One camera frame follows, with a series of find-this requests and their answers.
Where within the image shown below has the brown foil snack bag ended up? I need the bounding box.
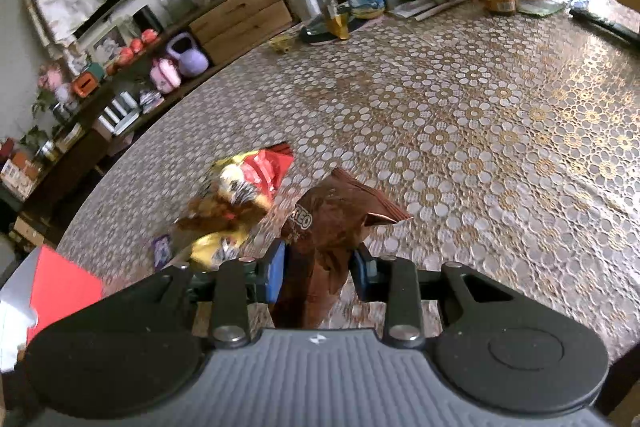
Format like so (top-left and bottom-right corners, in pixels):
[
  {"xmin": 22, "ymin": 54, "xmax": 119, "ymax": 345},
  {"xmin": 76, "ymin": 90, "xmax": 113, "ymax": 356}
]
[{"xmin": 271, "ymin": 168, "xmax": 410, "ymax": 329}]

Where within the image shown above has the yellow snack packet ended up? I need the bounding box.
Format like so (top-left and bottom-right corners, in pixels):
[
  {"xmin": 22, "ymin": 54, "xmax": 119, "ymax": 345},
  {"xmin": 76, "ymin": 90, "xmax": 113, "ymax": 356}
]
[{"xmin": 188, "ymin": 229, "xmax": 250, "ymax": 271}]

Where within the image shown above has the red yellow chip bag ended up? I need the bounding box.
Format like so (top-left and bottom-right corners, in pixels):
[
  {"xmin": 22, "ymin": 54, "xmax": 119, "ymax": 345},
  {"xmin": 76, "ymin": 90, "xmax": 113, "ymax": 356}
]
[{"xmin": 176, "ymin": 142, "xmax": 294, "ymax": 235}]

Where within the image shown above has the small purple snack packet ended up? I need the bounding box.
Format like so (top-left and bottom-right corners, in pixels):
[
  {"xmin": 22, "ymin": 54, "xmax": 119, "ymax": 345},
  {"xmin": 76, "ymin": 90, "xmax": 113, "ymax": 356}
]
[{"xmin": 152, "ymin": 234, "xmax": 174, "ymax": 272}]

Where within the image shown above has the lace patterned tablecloth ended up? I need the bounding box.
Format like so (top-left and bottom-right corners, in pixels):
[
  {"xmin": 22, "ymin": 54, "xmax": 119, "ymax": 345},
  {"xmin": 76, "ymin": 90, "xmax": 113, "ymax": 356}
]
[{"xmin": 58, "ymin": 2, "xmax": 639, "ymax": 359}]

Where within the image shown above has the red cardboard box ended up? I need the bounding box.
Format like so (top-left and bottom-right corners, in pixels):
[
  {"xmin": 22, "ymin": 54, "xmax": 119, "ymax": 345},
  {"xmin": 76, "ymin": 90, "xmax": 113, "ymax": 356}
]
[{"xmin": 1, "ymin": 245, "xmax": 103, "ymax": 373}]

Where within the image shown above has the white wifi router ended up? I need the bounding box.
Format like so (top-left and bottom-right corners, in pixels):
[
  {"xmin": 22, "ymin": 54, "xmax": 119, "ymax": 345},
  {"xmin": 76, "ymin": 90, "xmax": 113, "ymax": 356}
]
[{"xmin": 98, "ymin": 91, "xmax": 142, "ymax": 136}]

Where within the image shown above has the pink toy bag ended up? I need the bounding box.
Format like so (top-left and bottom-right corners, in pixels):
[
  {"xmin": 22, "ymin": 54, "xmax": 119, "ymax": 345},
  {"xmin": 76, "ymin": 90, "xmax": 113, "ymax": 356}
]
[{"xmin": 150, "ymin": 57, "xmax": 181, "ymax": 94}]

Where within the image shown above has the purple kettlebell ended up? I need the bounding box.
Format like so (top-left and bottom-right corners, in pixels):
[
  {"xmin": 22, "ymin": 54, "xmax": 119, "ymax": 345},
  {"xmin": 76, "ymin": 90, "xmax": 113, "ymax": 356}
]
[{"xmin": 166, "ymin": 32, "xmax": 209, "ymax": 78}]

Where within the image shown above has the wooden tv cabinet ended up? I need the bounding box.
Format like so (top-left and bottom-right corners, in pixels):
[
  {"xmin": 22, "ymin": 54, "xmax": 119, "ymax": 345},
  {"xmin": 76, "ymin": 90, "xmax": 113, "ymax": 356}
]
[{"xmin": 1, "ymin": 0, "xmax": 295, "ymax": 256}]

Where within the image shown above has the orange tissue box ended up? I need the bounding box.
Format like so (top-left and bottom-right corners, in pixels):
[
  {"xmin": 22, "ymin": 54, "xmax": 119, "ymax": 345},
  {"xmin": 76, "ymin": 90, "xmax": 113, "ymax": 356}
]
[{"xmin": 70, "ymin": 70, "xmax": 100, "ymax": 98}]

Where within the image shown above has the white framed photo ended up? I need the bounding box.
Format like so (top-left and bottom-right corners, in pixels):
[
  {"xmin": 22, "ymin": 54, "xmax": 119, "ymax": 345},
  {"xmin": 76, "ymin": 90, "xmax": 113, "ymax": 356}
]
[{"xmin": 78, "ymin": 17, "xmax": 138, "ymax": 68}]

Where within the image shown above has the black speaker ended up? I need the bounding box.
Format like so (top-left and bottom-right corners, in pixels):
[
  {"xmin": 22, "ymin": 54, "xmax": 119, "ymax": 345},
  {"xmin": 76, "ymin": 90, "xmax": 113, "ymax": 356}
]
[{"xmin": 132, "ymin": 5, "xmax": 164, "ymax": 34}]

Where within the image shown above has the pink flower vase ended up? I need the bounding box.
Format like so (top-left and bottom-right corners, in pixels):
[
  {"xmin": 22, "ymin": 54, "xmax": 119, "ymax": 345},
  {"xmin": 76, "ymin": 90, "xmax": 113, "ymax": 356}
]
[{"xmin": 32, "ymin": 62, "xmax": 77, "ymax": 124}]

